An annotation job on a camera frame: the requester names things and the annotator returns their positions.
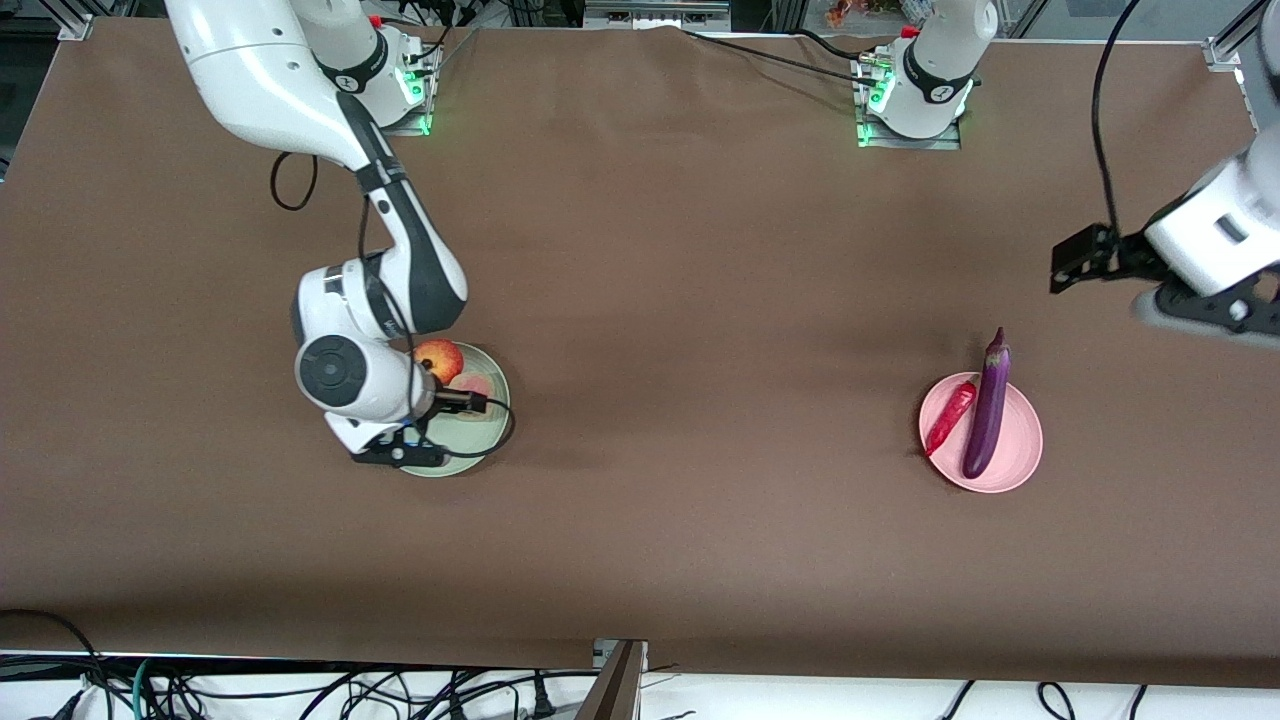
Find red yellow pomegranate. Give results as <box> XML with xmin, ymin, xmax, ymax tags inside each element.
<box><xmin>413</xmin><ymin>339</ymin><xmax>465</xmax><ymax>387</ymax></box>

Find long purple eggplant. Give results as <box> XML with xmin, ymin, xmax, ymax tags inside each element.
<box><xmin>961</xmin><ymin>326</ymin><xmax>1012</xmax><ymax>480</ymax></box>

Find red chili pepper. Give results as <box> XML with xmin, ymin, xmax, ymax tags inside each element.
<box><xmin>924</xmin><ymin>379</ymin><xmax>978</xmax><ymax>458</ymax></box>

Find pale green round plate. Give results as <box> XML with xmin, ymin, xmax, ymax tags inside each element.
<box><xmin>395</xmin><ymin>343</ymin><xmax>512</xmax><ymax>479</ymax></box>

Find pink round plate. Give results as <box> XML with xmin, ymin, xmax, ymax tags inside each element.
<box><xmin>918</xmin><ymin>372</ymin><xmax>1044</xmax><ymax>495</ymax></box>

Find aluminium corner profile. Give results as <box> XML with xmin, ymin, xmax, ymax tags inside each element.
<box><xmin>1203</xmin><ymin>0</ymin><xmax>1269</xmax><ymax>73</ymax></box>

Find brown table cover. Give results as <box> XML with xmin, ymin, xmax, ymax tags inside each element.
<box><xmin>0</xmin><ymin>15</ymin><xmax>1280</xmax><ymax>691</ymax></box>

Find colourful background items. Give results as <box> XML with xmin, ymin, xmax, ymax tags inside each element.
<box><xmin>825</xmin><ymin>0</ymin><xmax>906</xmax><ymax>28</ymax></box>

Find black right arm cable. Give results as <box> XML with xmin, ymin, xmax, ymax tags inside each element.
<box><xmin>270</xmin><ymin>150</ymin><xmax>518</xmax><ymax>463</ymax></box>

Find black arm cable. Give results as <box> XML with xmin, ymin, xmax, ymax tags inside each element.
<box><xmin>1090</xmin><ymin>0</ymin><xmax>1146</xmax><ymax>241</ymax></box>
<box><xmin>270</xmin><ymin>150</ymin><xmax>518</xmax><ymax>463</ymax></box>

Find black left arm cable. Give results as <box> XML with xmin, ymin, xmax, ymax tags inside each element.
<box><xmin>1090</xmin><ymin>0</ymin><xmax>1146</xmax><ymax>241</ymax></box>

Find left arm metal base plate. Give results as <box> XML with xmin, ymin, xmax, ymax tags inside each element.
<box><xmin>855</xmin><ymin>55</ymin><xmax>963</xmax><ymax>151</ymax></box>

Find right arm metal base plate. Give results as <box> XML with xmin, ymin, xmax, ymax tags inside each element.
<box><xmin>385</xmin><ymin>28</ymin><xmax>435</xmax><ymax>137</ymax></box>

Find short black table cable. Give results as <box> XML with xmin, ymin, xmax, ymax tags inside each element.
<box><xmin>790</xmin><ymin>28</ymin><xmax>876</xmax><ymax>63</ymax></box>

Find aluminium profile post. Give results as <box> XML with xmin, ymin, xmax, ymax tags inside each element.
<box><xmin>572</xmin><ymin>638</ymin><xmax>651</xmax><ymax>720</ymax></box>

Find long black table cable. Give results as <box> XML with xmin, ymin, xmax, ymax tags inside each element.
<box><xmin>683</xmin><ymin>28</ymin><xmax>881</xmax><ymax>89</ymax></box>

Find black cable beside base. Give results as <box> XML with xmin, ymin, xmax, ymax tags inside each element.
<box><xmin>400</xmin><ymin>0</ymin><xmax>481</xmax><ymax>76</ymax></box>

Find black looped floor cable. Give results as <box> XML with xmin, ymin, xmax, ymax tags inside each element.
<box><xmin>0</xmin><ymin>608</ymin><xmax>116</xmax><ymax>720</ymax></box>

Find aluminium frame bar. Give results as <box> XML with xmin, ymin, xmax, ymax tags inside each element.
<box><xmin>583</xmin><ymin>0</ymin><xmax>733</xmax><ymax>31</ymax></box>

